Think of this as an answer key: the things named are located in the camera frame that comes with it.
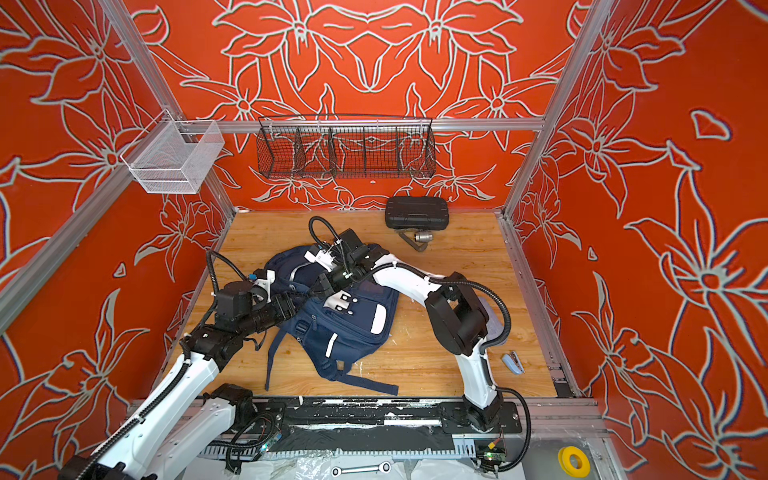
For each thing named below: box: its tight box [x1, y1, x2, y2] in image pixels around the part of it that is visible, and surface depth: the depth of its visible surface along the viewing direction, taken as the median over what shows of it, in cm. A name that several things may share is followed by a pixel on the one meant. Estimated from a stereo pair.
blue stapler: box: [502, 351, 525, 375], surface depth 81 cm
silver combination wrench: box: [331, 461, 392, 478], surface depth 68 cm
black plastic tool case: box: [385, 196, 449, 230], surface depth 114 cm
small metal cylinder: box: [414, 231, 434, 243], surface depth 109 cm
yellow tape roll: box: [558, 446, 591, 478], surface depth 68 cm
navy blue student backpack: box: [265, 244, 400, 396], surface depth 81 cm
